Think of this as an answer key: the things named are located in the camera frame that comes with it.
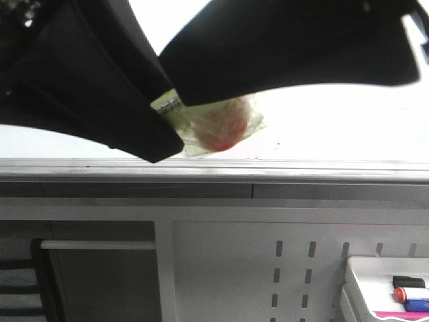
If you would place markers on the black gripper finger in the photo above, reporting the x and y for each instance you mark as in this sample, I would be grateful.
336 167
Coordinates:
86 69
234 48

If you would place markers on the white black-tipped whiteboard marker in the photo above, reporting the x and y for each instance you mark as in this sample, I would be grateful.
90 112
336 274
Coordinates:
213 127

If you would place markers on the grey aluminium whiteboard tray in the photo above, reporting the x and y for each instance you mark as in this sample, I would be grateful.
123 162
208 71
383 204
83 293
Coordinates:
212 171

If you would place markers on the white whiteboard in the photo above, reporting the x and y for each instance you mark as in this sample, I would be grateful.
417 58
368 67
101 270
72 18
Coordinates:
316 122

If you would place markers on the white slotted pegboard panel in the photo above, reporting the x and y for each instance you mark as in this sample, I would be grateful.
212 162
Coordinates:
240 271

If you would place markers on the white plastic storage bin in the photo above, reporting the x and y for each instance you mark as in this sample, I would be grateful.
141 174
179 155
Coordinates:
368 285

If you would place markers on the black marker in bin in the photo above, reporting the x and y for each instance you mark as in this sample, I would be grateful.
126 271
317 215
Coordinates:
408 282

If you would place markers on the red capped marker in bin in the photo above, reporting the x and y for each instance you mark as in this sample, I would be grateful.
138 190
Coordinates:
403 294

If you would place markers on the blue capped marker in bin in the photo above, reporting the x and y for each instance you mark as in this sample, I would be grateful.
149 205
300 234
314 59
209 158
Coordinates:
417 305

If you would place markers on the pink item in bin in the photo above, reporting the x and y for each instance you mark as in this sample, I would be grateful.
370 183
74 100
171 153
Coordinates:
406 315

